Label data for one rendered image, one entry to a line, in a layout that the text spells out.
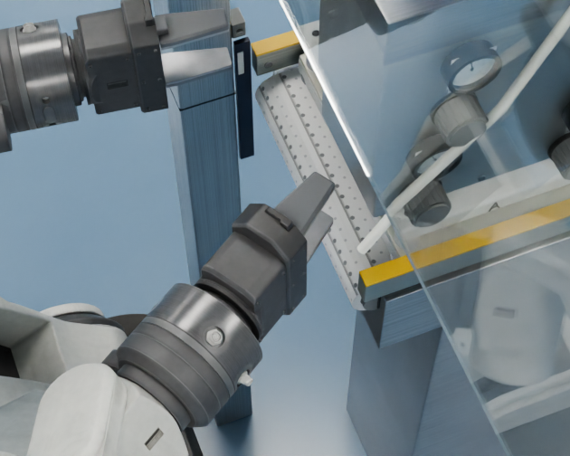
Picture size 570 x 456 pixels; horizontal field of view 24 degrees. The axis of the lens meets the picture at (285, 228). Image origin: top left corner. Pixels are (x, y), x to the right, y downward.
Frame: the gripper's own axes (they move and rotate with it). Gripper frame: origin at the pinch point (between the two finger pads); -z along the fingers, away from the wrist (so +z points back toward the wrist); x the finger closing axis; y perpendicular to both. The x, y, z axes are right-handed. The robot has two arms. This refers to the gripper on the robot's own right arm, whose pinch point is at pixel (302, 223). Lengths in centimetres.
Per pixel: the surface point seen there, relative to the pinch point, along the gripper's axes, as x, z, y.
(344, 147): -7.6, -3.5, 1.3
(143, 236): 103, -31, -56
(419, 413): 62, -16, 6
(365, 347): 73, -24, -7
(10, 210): 103, -21, -78
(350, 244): 15.3, -8.0, -0.4
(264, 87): 15.7, -17.9, -17.8
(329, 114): -8.1, -5.1, -1.2
